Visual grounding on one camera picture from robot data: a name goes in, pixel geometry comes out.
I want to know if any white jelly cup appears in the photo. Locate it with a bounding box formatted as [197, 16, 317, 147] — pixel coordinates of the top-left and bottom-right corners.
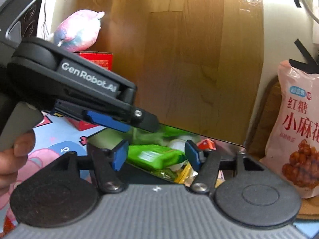
[167, 139, 187, 171]

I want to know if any pink fried-twist snack bag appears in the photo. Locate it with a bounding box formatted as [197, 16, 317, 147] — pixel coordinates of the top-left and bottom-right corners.
[261, 61, 318, 199]

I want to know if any green snack packet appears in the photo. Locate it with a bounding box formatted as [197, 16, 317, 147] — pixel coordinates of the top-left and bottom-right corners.
[127, 145, 185, 170]

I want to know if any black snack storage box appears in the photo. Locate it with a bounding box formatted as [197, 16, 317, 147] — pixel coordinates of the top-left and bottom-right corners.
[87, 125, 245, 183]

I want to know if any red gift box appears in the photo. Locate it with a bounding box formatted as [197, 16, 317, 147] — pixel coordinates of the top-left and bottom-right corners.
[67, 51, 113, 131]

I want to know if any yellow nut snack packet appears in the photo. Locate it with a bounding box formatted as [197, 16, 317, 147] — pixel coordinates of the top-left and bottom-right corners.
[151, 162, 198, 187]

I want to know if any pink blue plush toy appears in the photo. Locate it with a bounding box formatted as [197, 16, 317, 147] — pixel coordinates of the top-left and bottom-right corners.
[53, 9, 105, 52]

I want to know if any wooden board on wall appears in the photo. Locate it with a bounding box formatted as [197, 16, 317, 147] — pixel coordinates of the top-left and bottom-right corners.
[76, 0, 264, 144]

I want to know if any person's left hand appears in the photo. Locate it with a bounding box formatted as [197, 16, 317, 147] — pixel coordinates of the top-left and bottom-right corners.
[0, 129, 36, 196]

